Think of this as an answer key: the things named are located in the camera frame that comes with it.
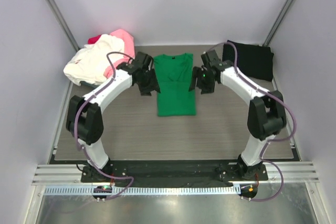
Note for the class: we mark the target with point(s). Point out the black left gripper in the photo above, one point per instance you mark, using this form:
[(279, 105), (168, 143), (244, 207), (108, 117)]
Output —
[(153, 85)]

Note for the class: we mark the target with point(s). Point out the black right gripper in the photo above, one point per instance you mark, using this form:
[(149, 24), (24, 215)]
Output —
[(197, 73)]

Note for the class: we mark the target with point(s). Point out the green t-shirt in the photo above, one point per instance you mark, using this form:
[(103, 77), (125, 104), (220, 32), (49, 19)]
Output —
[(174, 75)]

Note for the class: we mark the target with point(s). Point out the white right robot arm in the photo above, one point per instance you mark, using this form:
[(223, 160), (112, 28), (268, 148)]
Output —
[(266, 114)]

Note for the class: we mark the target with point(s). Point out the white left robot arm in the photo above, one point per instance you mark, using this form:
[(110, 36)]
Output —
[(84, 118)]

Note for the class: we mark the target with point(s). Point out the pink t-shirt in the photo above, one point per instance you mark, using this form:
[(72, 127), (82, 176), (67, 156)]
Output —
[(119, 41)]

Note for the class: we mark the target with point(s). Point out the white t-shirt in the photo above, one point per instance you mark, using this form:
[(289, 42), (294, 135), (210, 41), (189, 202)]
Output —
[(87, 64)]

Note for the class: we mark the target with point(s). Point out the red t-shirt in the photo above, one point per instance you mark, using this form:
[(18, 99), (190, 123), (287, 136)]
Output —
[(93, 40)]

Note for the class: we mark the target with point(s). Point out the light blue t-shirt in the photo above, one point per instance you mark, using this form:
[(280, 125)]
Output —
[(88, 84)]

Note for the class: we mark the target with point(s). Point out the folded black t-shirt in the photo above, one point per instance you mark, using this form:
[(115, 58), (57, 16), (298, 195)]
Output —
[(253, 61)]

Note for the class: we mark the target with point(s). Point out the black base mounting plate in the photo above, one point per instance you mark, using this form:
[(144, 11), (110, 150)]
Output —
[(172, 173)]

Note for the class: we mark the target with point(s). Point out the aluminium frame post left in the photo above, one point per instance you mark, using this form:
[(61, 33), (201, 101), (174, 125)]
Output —
[(62, 22)]

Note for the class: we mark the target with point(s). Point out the aluminium frame post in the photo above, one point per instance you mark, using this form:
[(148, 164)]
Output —
[(278, 21), (62, 22)]

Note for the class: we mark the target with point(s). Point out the aluminium rail right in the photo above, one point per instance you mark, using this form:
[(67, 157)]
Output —
[(292, 172)]

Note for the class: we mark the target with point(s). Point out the aluminium frame post right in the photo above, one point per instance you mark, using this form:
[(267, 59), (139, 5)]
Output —
[(278, 21)]

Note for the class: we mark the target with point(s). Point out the slotted cable duct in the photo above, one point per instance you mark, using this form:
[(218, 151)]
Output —
[(104, 190)]

